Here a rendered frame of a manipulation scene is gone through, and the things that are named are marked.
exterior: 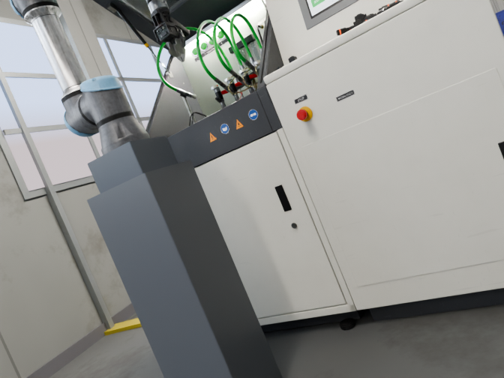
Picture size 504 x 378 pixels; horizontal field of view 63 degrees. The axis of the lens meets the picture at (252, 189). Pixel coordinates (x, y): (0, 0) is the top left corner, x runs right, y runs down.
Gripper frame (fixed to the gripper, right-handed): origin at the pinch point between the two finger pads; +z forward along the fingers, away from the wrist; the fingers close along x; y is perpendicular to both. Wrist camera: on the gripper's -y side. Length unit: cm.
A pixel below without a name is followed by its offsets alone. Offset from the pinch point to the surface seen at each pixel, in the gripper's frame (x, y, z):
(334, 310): 26, 9, 114
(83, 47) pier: -166, -113, -95
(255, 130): 23.8, 9.4, 40.3
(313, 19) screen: 52, -16, 9
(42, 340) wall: -166, 14, 102
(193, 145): -5.1, 9.4, 35.3
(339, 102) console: 57, 9, 43
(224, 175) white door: 3, 9, 51
